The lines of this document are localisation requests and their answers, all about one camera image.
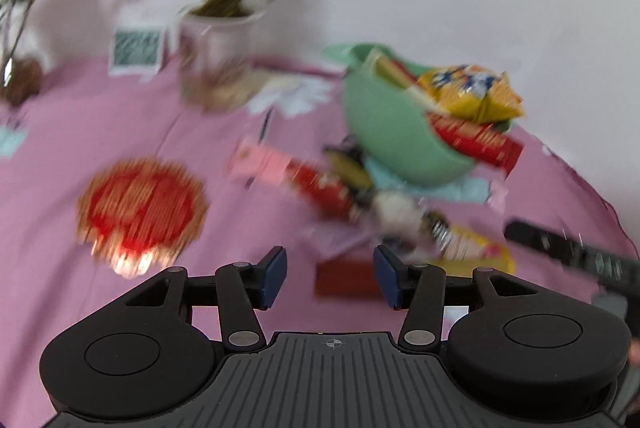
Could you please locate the beige gold long sachet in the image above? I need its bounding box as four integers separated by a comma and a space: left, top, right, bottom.
363, 47, 444, 114

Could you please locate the small pink wrapper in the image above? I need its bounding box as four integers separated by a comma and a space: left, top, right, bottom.
486, 180, 509, 215

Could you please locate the red gold round coaster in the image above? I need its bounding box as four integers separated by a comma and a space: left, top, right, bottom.
77, 157, 209, 279

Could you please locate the small red candy packet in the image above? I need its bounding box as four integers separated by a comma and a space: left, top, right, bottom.
285, 161, 358, 220

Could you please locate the black gold chocolate bar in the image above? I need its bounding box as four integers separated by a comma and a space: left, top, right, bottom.
322, 145, 373, 191

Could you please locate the yellow cracker snack bag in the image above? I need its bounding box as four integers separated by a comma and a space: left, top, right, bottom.
418, 64, 525, 125

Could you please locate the white nougat clear packet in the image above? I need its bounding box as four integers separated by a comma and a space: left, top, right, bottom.
371, 191, 430, 244

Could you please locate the yellow red jelly packet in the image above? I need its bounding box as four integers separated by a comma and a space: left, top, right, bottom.
431, 226, 516, 277

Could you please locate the digital clock thermometer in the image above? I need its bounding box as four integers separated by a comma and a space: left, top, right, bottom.
108, 26, 166, 76

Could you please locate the pink candy packet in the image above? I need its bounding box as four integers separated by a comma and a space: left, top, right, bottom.
227, 139, 293, 185

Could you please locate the green plastic bowl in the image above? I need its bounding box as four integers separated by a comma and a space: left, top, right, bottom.
321, 42, 516, 188

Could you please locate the red long snack bar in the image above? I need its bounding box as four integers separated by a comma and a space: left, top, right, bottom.
427, 113, 524, 175

